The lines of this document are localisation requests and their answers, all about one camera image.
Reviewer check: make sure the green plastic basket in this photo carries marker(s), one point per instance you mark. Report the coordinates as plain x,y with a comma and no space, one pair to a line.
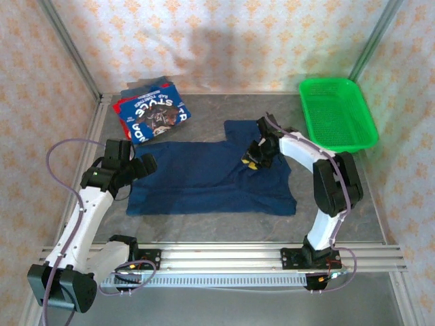
340,112

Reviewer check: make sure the aluminium table side rail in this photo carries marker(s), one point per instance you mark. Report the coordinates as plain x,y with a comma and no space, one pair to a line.
100,115

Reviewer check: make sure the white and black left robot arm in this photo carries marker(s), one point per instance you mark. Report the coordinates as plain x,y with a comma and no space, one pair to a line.
85,224

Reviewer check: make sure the grey-blue folded t-shirt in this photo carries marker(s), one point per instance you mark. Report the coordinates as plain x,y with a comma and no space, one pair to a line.
136,91

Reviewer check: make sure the aluminium frame leg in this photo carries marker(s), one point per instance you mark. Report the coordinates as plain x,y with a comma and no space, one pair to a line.
29,316
404,299

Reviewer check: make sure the aluminium base rail beam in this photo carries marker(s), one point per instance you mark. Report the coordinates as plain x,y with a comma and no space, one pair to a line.
221,258

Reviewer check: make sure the blue printed folded t-shirt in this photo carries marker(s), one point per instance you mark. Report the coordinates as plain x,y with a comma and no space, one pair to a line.
153,112

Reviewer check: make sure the red folded t-shirt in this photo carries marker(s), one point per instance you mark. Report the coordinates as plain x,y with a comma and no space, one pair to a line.
116,108

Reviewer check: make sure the navy blue t-shirt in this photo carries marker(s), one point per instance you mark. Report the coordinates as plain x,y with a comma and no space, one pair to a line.
190,176

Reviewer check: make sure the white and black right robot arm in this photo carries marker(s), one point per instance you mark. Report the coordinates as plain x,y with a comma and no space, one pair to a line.
336,183

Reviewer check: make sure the aluminium frame post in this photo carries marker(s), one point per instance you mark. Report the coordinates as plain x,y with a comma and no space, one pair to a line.
68,40
377,34

